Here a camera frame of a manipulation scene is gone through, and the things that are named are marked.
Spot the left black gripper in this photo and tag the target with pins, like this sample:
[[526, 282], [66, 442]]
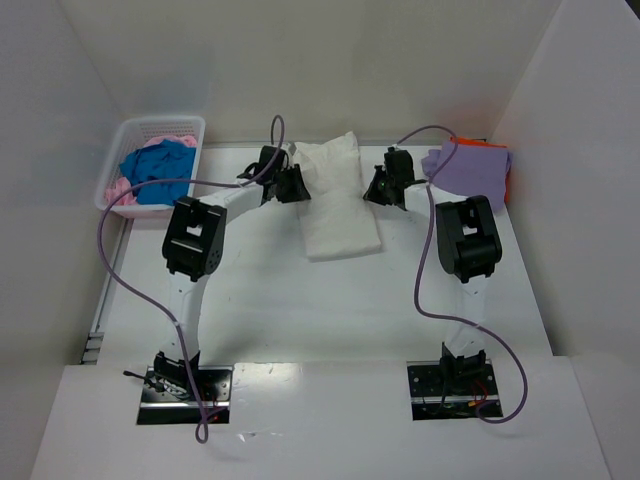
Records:
[[291, 185]]

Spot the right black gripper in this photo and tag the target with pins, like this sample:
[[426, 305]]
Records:
[[382, 190]]

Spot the white t shirt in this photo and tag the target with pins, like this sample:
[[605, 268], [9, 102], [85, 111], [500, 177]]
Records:
[[336, 222]]

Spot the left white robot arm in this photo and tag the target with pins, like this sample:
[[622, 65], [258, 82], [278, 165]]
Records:
[[193, 250]]

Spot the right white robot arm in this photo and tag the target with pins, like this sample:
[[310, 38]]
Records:
[[468, 248]]

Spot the folded orange t shirt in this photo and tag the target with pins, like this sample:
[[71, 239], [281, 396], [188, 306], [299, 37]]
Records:
[[475, 142]]

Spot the folded purple t shirt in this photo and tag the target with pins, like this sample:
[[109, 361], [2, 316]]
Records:
[[475, 170]]

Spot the blue t shirt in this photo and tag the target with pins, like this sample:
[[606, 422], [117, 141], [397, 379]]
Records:
[[166, 160]]

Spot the white plastic basket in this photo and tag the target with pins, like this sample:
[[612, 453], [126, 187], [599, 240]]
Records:
[[132, 135]]

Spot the pink t shirt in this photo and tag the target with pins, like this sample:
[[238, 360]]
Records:
[[123, 184]]

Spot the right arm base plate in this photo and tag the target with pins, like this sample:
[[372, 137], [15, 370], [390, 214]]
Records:
[[434, 398]]

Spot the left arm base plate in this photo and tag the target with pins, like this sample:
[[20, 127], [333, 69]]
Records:
[[164, 404]]

